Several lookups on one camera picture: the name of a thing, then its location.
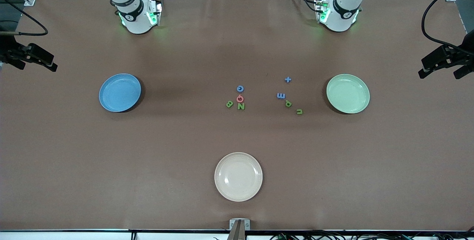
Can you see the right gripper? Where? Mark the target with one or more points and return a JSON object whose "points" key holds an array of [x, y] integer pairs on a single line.
{"points": [[10, 52]]}

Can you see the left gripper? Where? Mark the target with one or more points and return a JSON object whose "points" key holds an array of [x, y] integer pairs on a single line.
{"points": [[463, 53]]}

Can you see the green foam letter p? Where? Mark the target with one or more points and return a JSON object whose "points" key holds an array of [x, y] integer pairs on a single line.
{"points": [[288, 103]]}

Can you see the blue foam letter m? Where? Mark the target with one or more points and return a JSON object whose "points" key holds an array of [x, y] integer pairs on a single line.
{"points": [[281, 95]]}

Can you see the green foam letter B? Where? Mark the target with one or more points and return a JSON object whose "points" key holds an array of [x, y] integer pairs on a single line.
{"points": [[227, 104]]}

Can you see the pink foam letter Q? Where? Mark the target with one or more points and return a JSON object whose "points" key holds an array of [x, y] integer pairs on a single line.
{"points": [[237, 99]]}

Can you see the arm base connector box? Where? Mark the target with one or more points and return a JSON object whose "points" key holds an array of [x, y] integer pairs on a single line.
{"points": [[320, 10], [154, 12]]}

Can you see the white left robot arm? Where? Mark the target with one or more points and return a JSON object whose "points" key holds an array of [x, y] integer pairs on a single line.
{"points": [[339, 21]]}

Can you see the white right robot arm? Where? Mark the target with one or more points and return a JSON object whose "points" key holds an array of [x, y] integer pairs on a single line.
{"points": [[137, 23]]}

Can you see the blue plate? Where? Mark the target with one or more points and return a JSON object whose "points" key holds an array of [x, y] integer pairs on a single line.
{"points": [[119, 92]]}

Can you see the green plate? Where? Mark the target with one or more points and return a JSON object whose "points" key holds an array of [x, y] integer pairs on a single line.
{"points": [[348, 93]]}

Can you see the beige plate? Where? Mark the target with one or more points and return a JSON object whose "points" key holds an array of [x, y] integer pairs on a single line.
{"points": [[238, 177]]}

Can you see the brown table cover mat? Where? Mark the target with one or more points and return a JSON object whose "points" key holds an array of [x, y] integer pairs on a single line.
{"points": [[185, 140]]}

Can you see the white table edge profile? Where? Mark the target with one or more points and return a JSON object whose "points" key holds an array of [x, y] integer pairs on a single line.
{"points": [[74, 236]]}

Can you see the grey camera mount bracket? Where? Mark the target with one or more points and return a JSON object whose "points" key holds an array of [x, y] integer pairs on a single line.
{"points": [[239, 234]]}

